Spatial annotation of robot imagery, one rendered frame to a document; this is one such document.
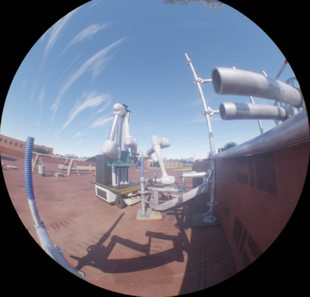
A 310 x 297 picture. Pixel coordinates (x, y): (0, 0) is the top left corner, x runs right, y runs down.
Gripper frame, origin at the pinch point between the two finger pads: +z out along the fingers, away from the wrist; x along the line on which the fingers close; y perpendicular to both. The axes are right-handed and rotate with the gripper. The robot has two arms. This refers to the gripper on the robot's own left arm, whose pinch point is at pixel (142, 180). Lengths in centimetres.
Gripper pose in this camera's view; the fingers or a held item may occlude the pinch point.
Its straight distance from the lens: 122.7
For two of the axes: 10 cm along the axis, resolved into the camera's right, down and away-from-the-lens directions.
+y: 0.2, 9.8, -2.1
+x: 1.1, 2.1, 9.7
